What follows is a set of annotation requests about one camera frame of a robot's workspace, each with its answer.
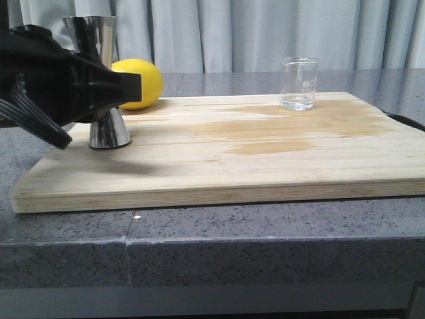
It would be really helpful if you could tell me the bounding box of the grey curtain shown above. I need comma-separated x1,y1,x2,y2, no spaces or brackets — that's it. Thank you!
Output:
1,0,424,73

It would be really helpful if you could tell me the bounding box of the black cable bundle on arm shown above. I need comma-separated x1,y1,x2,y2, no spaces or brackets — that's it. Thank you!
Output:
0,74,73,150

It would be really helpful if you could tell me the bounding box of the wooden cutting board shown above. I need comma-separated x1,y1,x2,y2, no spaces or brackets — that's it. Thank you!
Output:
10,92,424,213

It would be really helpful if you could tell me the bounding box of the yellow lemon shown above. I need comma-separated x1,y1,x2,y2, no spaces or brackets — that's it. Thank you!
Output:
112,58,164,110

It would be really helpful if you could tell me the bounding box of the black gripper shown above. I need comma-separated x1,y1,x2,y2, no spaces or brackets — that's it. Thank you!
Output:
1,25,141,126

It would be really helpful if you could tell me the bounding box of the clear glass beaker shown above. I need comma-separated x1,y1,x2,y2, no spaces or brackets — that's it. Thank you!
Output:
280,56,319,111

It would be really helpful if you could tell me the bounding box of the steel double jigger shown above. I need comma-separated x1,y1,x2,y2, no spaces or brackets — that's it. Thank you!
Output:
62,15,133,150

